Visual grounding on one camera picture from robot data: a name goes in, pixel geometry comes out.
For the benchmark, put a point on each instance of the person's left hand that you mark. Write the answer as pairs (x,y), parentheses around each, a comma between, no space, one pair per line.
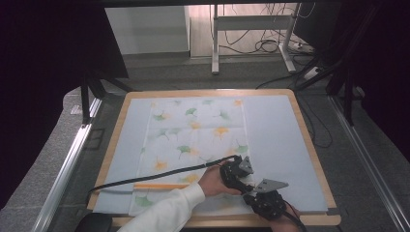
(214,183)

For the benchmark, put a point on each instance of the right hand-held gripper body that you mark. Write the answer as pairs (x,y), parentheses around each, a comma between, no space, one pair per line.
(267,203)

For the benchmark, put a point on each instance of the person's right hand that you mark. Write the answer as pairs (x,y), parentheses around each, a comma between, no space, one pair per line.
(285,223)

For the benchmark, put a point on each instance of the black curtain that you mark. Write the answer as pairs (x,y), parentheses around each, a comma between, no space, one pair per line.
(42,64)
(386,80)

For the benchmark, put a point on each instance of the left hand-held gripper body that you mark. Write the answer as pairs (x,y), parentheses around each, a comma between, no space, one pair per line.
(232,174)

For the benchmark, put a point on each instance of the white power strip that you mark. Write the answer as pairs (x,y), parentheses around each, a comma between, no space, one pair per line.
(301,47)
(311,72)

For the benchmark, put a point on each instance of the black metal stand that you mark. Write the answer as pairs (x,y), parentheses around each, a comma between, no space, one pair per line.
(85,96)
(348,96)

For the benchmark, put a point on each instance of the white metal desk frame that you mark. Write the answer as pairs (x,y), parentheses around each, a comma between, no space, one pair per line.
(251,22)

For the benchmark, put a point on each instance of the white leaf-print cloth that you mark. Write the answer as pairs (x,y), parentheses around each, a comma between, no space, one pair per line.
(193,138)

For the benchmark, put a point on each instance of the dark floor socket cover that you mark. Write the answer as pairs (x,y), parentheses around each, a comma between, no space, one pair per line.
(95,138)

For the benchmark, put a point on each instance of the aluminium floor rail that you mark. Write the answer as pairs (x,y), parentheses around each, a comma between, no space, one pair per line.
(69,161)
(364,154)

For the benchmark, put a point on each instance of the white cabinet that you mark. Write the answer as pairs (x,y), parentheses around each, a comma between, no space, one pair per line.
(148,30)

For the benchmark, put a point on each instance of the dark round object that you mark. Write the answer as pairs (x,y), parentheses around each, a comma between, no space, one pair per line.
(93,223)

